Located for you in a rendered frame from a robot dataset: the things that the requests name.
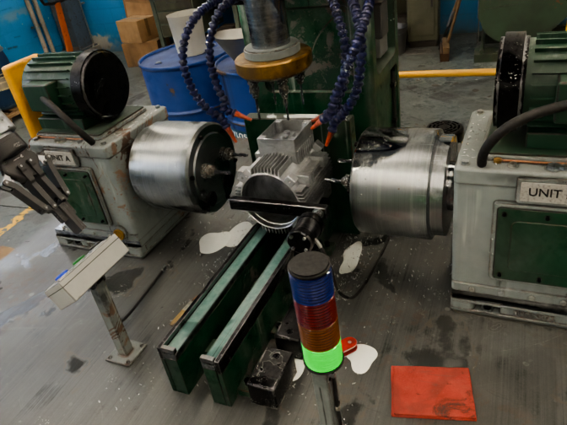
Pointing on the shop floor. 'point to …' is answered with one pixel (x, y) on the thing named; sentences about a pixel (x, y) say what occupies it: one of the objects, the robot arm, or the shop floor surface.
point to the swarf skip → (515, 21)
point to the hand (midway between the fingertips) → (70, 218)
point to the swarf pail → (402, 37)
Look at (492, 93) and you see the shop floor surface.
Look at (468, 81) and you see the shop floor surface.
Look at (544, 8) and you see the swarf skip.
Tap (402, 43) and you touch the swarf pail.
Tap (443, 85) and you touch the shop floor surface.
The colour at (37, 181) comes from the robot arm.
